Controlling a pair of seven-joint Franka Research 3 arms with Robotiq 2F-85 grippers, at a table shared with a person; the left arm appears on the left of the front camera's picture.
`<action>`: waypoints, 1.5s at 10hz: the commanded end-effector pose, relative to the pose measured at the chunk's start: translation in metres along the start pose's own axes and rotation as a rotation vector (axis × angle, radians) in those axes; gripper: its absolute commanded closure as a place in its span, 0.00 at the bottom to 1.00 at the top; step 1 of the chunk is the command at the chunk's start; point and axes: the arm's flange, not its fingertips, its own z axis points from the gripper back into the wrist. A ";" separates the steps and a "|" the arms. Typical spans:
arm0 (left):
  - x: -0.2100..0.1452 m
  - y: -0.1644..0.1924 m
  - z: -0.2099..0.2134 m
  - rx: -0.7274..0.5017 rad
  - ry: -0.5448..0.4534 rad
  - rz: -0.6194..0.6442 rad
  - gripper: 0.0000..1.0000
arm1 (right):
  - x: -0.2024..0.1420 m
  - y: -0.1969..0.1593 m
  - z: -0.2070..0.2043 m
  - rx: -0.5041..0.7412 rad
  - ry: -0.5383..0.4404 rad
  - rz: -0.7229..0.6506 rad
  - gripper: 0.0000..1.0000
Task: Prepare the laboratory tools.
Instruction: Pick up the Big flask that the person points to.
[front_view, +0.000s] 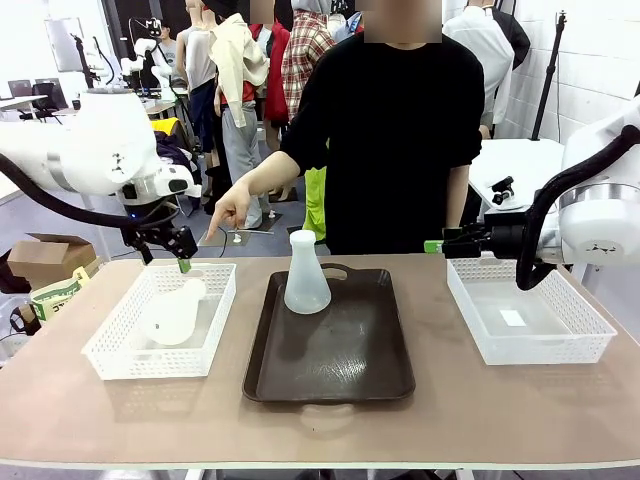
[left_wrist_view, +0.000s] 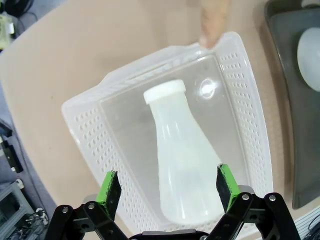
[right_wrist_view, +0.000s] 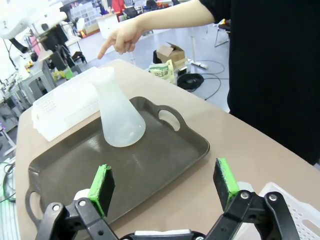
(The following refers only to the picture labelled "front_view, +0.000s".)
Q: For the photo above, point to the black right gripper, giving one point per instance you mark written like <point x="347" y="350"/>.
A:
<point x="507" y="240"/>

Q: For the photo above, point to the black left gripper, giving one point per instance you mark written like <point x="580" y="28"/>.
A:
<point x="160" y="237"/>

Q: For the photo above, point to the translucent white conical flask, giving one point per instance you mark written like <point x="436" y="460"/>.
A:
<point x="175" y="315"/>
<point x="306" y="280"/>

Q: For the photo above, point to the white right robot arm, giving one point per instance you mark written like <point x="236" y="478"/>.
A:
<point x="600" y="200"/>

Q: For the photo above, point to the person left forearm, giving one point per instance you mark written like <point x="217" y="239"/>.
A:
<point x="456" y="200"/>

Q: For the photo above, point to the person right forearm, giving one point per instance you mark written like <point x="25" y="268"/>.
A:
<point x="272" y="172"/>

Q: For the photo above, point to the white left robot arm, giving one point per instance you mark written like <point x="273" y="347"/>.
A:
<point x="90" y="145"/>

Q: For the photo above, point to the person right hand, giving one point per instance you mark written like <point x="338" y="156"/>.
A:
<point x="232" y="205"/>

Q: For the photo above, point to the grey mannequin floor plate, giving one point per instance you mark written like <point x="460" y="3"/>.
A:
<point x="227" y="237"/>

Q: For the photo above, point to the white perforated plastic basket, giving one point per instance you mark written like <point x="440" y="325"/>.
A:
<point x="160" y="360"/>
<point x="580" y="330"/>

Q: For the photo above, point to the dark purple garment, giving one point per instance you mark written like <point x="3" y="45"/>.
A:
<point x="175" y="150"/>

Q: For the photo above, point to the person torso black shirt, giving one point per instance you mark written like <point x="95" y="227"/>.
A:
<point x="395" y="140"/>

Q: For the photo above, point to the green and white bag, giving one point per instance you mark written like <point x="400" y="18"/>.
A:
<point x="57" y="297"/>

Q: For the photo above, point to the brown cardboard box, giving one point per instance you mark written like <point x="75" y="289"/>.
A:
<point x="50" y="255"/>

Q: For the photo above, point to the neon yellow garment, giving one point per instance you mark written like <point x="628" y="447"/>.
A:
<point x="316" y="205"/>

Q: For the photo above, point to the dark brown serving tray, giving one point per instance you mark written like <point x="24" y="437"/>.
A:
<point x="340" y="360"/>

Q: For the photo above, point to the black tape roll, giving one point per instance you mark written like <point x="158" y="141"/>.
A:
<point x="25" y="320"/>

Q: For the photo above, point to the tall black tripod stand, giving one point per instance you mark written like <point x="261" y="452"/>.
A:
<point x="547" y="75"/>

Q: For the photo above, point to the mannequin with white shirt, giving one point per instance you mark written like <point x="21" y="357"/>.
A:
<point x="492" y="50"/>

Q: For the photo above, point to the mannequin with white tank top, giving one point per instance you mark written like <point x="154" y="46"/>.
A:
<point x="200" y="65"/>

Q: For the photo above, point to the black hanging jacket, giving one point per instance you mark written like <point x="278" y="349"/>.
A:
<point x="517" y="40"/>

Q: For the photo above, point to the red jacket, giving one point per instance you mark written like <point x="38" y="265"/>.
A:
<point x="275" y="75"/>

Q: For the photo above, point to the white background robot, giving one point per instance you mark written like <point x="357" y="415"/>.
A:
<point x="145" y="55"/>

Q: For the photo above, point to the black office chair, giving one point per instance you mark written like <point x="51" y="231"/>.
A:
<point x="45" y="100"/>

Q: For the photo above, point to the plaid shirt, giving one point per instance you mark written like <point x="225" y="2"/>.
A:
<point x="305" y="60"/>

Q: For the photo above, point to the small black camera mount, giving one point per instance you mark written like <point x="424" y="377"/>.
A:
<point x="504" y="190"/>

